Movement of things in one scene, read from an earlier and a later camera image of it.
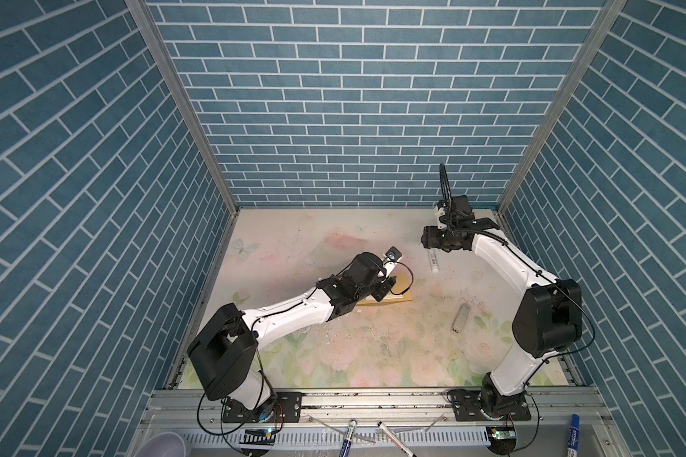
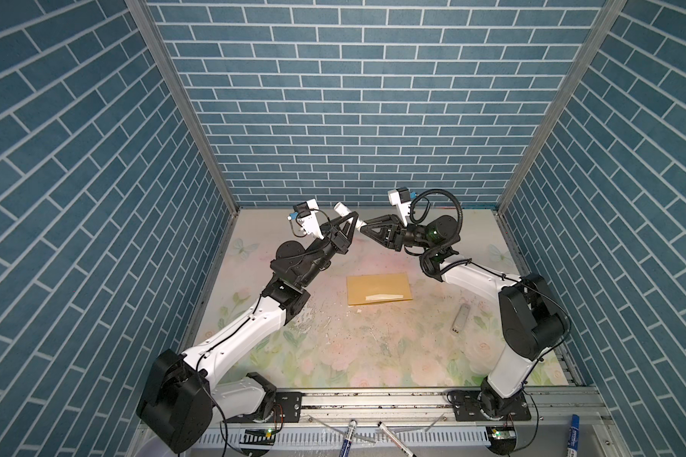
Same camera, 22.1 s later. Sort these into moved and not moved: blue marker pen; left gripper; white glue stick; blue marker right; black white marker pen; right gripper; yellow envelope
Moved: white glue stick; left gripper; right gripper
Not moved: blue marker pen; yellow envelope; blue marker right; black white marker pen
